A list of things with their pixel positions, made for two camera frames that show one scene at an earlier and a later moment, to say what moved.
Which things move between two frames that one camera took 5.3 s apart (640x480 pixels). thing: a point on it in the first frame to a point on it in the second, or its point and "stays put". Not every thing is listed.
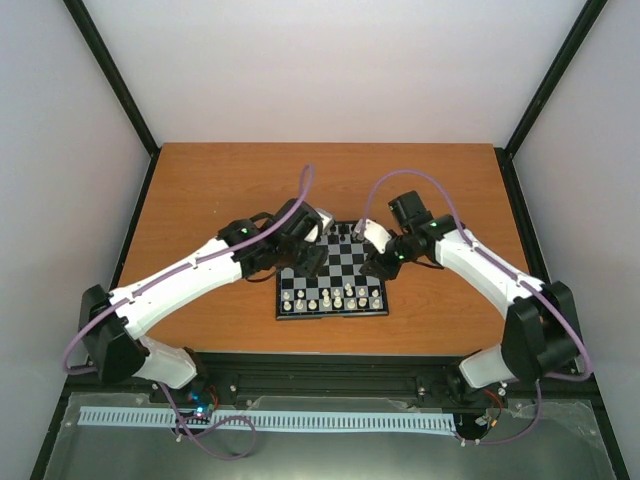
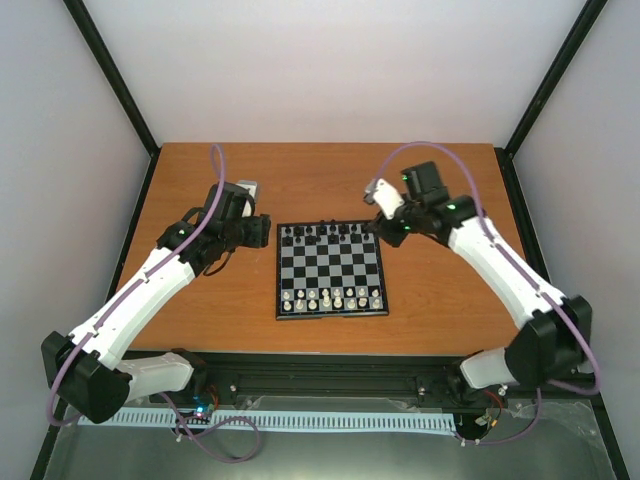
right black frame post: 505,156 stays put
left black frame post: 96,44 stays put
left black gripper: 311,266 to 259,237
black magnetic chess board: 341,290 stays put
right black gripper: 385,271 to 386,233
